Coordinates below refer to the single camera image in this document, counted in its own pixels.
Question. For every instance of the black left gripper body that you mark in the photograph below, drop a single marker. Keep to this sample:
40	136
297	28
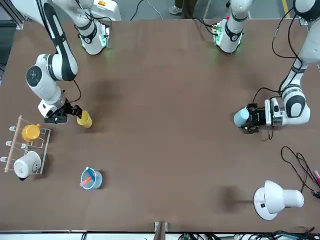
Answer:
258	117

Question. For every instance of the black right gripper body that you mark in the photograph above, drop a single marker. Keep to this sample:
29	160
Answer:
58	116

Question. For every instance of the yellow plastic IKEA cup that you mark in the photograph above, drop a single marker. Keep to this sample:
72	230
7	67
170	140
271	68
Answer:
85	121

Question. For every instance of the light blue IKEA cup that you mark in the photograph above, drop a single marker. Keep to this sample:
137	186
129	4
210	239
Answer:
240	117

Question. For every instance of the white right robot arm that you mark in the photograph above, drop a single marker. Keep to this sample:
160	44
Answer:
45	85

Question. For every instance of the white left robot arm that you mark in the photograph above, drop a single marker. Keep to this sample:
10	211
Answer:
311	45

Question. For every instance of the yellow mug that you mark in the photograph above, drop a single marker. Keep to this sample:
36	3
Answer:
30	132

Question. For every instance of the white rack with wooden rod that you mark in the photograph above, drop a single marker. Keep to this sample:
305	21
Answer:
13	142

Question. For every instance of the white ceramic mug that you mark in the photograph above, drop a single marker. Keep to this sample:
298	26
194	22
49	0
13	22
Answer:
25	165

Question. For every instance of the blue pen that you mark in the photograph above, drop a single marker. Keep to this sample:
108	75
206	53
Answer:
92	174

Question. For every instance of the orange pen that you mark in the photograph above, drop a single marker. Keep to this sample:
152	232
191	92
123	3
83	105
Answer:
87	180

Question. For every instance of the clear blue plastic beaker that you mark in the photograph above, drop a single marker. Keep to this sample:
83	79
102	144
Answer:
96	181

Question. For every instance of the white desk lamp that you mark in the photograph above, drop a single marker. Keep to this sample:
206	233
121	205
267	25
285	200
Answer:
275	200

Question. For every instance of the red marker pen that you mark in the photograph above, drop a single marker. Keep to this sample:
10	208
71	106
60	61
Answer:
317	176

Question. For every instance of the white box with warning label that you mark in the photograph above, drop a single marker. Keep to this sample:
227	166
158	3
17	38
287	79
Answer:
107	8

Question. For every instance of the person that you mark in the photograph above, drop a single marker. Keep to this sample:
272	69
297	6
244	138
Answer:
185	8

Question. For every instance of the camera mount post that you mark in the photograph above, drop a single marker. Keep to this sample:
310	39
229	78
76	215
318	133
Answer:
161	231

